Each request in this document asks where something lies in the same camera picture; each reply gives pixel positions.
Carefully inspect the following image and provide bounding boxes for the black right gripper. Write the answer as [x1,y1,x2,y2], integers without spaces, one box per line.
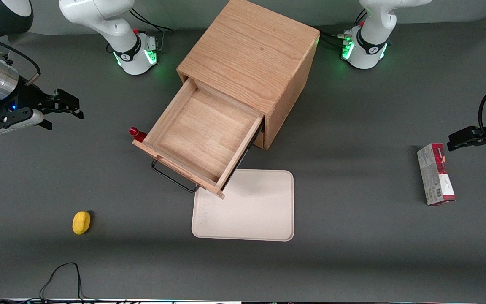
[3,80,84,130]

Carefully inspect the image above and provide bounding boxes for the oak wooden drawer cabinet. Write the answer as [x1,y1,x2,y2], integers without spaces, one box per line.
[178,0,321,149]

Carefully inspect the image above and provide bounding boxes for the red plaid cardboard box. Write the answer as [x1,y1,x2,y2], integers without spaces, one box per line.
[416,143,456,206]

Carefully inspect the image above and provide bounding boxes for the red cola bottle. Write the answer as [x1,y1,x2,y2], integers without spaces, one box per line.
[129,126,148,143]

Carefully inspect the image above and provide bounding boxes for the yellow lemon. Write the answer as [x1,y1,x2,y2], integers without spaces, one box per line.
[72,211,91,235]

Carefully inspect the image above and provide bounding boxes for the beige rectangular tray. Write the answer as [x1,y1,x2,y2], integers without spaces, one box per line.
[191,169,295,242]

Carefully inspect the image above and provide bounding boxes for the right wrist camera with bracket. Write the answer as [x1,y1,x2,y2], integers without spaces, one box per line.
[0,108,45,138]

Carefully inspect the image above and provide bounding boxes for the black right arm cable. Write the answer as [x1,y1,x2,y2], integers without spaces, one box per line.
[0,30,41,86]

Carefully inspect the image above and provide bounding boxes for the black right arm base cables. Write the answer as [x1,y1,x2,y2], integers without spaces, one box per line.
[129,6,173,33]

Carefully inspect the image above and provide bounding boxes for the black arm base cables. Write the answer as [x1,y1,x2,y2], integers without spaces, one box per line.
[319,9,367,48]
[129,6,173,33]

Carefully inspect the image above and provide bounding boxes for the thin black cable loop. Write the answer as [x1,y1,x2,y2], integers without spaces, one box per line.
[0,262,130,304]

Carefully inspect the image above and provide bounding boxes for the black left arm base cables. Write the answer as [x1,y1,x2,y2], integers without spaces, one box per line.
[319,9,367,48]

